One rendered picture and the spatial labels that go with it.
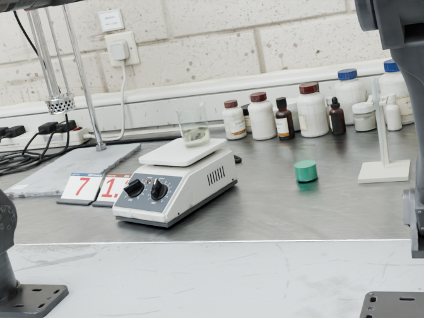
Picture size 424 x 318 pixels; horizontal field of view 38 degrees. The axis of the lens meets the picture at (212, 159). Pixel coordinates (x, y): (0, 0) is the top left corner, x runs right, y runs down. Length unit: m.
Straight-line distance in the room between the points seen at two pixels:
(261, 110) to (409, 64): 0.90
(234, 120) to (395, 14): 0.99
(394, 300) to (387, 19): 0.35
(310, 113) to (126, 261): 0.57
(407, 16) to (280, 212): 0.58
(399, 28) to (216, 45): 1.13
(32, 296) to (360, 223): 0.46
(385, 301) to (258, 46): 0.95
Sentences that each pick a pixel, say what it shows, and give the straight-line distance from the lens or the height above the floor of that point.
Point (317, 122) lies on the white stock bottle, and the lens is 1.33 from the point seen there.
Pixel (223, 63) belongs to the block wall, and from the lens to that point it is 1.57.
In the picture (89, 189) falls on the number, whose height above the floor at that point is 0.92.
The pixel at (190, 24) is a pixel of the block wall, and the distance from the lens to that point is 1.58.
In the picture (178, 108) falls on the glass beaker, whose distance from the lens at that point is 1.11.
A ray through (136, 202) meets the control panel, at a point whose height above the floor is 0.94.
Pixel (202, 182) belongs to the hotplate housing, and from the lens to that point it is 1.05.
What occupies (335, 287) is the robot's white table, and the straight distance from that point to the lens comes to 0.76.
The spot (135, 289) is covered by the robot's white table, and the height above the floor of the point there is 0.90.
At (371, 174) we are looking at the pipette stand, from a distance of 1.07.
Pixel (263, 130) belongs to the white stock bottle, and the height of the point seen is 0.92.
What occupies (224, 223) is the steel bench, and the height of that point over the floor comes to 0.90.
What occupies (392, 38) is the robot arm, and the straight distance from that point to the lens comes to 0.46.
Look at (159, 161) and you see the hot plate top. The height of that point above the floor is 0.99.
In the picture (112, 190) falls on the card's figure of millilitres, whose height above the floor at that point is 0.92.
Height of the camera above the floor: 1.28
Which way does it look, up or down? 17 degrees down
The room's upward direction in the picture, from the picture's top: 11 degrees counter-clockwise
